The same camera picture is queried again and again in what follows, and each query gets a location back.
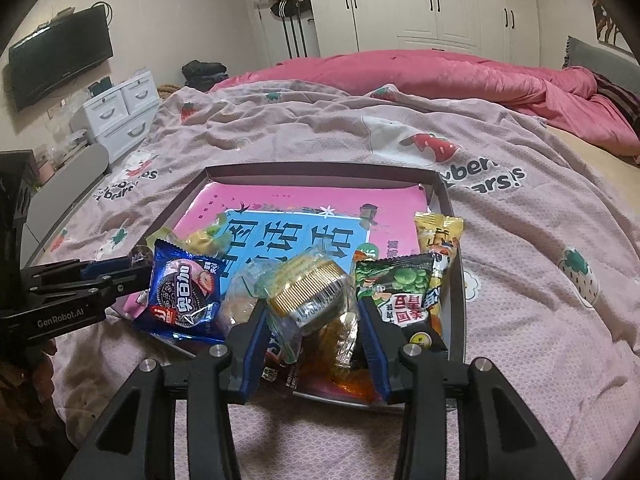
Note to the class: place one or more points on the yellow snack packet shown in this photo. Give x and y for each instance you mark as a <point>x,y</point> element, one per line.
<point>435,230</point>

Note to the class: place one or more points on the green pea snack packet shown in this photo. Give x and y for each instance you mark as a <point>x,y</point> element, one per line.
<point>395,280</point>

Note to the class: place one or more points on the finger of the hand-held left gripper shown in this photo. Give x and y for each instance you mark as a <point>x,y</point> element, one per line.
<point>100,290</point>
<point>107,266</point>

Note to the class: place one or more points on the person's left hand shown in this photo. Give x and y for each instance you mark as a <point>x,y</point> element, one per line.
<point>40,375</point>

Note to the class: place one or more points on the shallow grey cardboard box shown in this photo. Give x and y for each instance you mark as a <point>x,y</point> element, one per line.
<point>325,176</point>

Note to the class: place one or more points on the pink quilt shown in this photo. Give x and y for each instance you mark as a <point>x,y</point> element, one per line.
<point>425,75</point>

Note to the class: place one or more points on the dark striped pillow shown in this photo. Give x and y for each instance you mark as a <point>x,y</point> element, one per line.
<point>617,97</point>

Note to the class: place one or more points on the grey padded headboard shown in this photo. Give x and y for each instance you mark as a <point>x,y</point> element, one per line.
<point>600,60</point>

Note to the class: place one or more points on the clear plastic snack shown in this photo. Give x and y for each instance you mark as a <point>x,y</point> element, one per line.
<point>141,256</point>

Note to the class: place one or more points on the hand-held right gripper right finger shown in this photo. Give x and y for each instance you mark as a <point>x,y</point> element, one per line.
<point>376,360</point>

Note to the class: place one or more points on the beige bed sheet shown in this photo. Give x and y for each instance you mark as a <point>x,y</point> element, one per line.
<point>590,147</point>

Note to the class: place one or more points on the orange snack packet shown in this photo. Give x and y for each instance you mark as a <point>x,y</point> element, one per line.
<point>345,365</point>

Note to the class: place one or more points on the clear bread packet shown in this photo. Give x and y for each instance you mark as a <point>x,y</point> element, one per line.
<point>235,305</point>

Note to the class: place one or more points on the dark clothes pile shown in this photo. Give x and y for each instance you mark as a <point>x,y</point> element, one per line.
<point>202,75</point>

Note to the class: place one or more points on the white drawer cabinet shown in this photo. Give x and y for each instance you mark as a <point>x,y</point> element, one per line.
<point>115,110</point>

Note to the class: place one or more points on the yellow-green wrapped snack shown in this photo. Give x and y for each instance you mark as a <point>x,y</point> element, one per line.
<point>200,242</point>

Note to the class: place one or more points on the pink children's book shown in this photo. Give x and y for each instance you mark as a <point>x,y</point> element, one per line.
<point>300,200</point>

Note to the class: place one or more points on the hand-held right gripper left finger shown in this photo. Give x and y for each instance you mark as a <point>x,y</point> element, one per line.
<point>252,360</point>

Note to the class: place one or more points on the tan woven basket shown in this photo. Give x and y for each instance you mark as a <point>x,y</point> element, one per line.
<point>169,88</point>

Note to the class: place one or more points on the blue cookie packet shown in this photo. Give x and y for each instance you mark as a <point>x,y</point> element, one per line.
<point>185,290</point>

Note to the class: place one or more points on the grey padded bed footboard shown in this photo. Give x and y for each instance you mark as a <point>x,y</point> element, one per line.
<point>75,175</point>

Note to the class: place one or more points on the strawberry printed pink blanket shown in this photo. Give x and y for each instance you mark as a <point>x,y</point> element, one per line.
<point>300,125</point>

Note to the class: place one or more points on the gold ribbed cake packet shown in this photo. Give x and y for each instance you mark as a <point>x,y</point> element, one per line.
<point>305,285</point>

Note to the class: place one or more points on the white wardrobe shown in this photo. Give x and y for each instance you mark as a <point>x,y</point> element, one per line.
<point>400,5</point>

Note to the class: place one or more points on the tree wall painting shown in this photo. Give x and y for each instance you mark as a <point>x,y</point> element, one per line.
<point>607,25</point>

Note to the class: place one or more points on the black flat television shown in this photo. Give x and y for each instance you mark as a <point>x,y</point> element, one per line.
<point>60,60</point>

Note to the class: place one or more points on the dark red snack packet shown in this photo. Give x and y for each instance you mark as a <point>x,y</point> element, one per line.
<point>275,365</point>

